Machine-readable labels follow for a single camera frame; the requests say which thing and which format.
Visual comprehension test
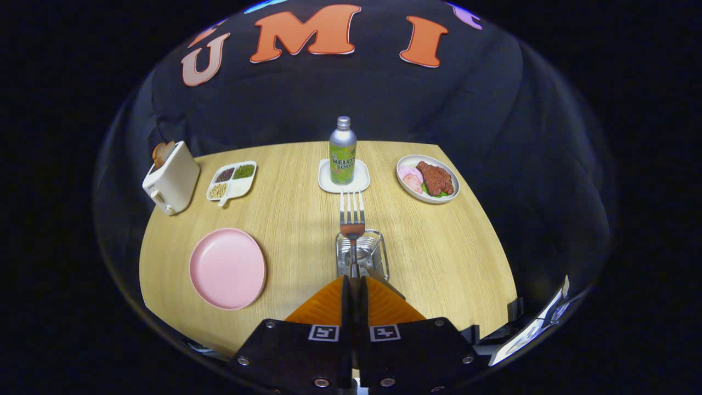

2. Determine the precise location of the metal fork with brown handle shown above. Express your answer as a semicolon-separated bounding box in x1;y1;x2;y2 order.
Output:
339;189;366;280

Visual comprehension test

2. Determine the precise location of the white square coaster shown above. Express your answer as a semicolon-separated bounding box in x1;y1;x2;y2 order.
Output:
318;159;371;194

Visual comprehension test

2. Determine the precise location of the perforated metal tray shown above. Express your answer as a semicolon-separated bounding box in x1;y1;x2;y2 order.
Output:
335;229;390;283

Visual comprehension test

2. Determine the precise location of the white oval plate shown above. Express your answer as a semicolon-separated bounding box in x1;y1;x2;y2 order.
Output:
396;154;460;205

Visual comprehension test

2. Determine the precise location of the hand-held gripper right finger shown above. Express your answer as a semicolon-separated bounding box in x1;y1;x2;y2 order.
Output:
359;275;478;393

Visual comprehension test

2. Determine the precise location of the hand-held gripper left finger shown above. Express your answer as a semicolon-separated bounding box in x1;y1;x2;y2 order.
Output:
229;275;354;393

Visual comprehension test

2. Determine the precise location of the white toaster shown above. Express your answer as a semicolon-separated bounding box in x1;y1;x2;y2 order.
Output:
142;141;201;216

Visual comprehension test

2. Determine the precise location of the brown meat piece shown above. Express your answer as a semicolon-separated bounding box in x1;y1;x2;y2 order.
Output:
416;161;455;196

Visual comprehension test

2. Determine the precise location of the green soda bottle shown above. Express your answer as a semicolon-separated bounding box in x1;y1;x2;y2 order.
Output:
329;116;358;185

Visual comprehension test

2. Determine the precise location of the white divided dish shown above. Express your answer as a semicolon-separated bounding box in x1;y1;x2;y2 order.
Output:
206;160;258;207

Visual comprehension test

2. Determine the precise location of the pink round plate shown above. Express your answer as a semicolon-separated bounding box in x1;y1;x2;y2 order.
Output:
189;228;267;311

